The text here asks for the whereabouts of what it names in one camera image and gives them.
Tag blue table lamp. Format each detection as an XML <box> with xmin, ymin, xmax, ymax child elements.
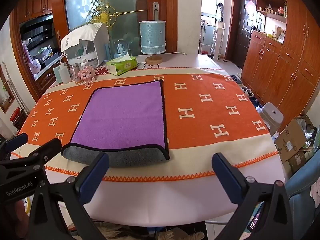
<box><xmin>139</xmin><ymin>20</ymin><xmax>167</xmax><ymax>65</ymax></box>

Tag white cloth cover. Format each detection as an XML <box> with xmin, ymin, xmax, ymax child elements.
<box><xmin>61</xmin><ymin>22</ymin><xmax>111</xmax><ymax>53</ymax></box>

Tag dark entrance door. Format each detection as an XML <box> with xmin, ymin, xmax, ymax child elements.
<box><xmin>237</xmin><ymin>0</ymin><xmax>257</xmax><ymax>68</ymax></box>

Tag brown glass jar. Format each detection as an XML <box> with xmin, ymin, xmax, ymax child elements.
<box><xmin>70</xmin><ymin>64</ymin><xmax>81</xmax><ymax>84</ymax></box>

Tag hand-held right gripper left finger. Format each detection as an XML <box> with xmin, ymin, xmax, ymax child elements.
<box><xmin>27</xmin><ymin>152</ymin><xmax>110</xmax><ymax>240</ymax></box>

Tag blue chair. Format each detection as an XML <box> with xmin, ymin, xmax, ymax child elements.
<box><xmin>284</xmin><ymin>155</ymin><xmax>320</xmax><ymax>230</ymax></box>

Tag pink toy figure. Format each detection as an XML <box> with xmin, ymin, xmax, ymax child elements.
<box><xmin>78</xmin><ymin>65</ymin><xmax>96</xmax><ymax>85</ymax></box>

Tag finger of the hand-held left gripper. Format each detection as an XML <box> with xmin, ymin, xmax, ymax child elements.
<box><xmin>0</xmin><ymin>133</ymin><xmax>29</xmax><ymax>157</ymax></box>
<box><xmin>0</xmin><ymin>138</ymin><xmax>62</xmax><ymax>173</ymax></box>

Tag open cardboard box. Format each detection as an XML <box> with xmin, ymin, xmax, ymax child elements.
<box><xmin>274</xmin><ymin>116</ymin><xmax>318</xmax><ymax>163</ymax></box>

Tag white shelf rack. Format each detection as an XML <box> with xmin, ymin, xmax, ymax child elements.
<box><xmin>211</xmin><ymin>21</ymin><xmax>226</xmax><ymax>61</ymax></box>

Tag wooden kitchen cabinet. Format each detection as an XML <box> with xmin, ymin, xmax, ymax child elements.
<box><xmin>17</xmin><ymin>0</ymin><xmax>53</xmax><ymax>23</ymax></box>

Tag white countertop appliance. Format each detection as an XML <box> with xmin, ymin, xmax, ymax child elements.
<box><xmin>61</xmin><ymin>22</ymin><xmax>111</xmax><ymax>68</ymax></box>

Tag teal plastic bottle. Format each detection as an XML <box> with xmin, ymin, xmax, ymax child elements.
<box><xmin>53</xmin><ymin>65</ymin><xmax>63</xmax><ymax>84</ymax></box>

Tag green tissue pack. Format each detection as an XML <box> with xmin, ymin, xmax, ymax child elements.
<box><xmin>106</xmin><ymin>54</ymin><xmax>138</xmax><ymax>77</ymax></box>

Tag wooden wall cabinet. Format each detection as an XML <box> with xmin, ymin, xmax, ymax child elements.
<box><xmin>241</xmin><ymin>0</ymin><xmax>320</xmax><ymax>123</ymax></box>

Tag purple and grey towel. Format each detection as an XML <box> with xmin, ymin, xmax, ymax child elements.
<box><xmin>61</xmin><ymin>79</ymin><xmax>171</xmax><ymax>168</ymax></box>

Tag grey plastic stool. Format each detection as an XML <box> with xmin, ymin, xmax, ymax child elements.
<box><xmin>258</xmin><ymin>102</ymin><xmax>284</xmax><ymax>137</ymax></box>

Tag glass snow globe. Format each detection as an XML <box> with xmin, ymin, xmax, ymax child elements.
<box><xmin>114</xmin><ymin>39</ymin><xmax>129</xmax><ymax>59</ymax></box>

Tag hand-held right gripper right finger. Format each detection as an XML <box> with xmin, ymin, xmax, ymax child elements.
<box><xmin>212</xmin><ymin>152</ymin><xmax>298</xmax><ymax>240</ymax></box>

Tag gold ornament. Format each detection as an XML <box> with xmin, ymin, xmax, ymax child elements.
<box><xmin>89</xmin><ymin>0</ymin><xmax>148</xmax><ymax>28</ymax></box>

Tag red crate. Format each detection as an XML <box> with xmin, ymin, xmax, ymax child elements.
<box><xmin>9</xmin><ymin>107</ymin><xmax>27</xmax><ymax>131</ymax></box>

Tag orange printed blanket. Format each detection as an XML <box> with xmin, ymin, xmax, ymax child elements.
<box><xmin>10</xmin><ymin>67</ymin><xmax>279</xmax><ymax>183</ymax></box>

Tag white plastic bottle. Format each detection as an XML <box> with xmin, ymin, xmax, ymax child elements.
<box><xmin>58</xmin><ymin>56</ymin><xmax>71</xmax><ymax>84</ymax></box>

